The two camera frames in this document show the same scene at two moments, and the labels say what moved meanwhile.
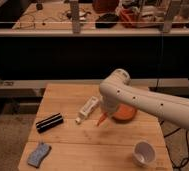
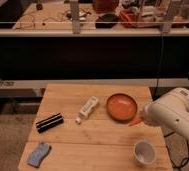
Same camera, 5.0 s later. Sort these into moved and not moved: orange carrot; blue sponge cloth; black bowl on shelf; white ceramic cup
Moved: orange carrot
Not moved: white ceramic cup; black bowl on shelf; blue sponge cloth
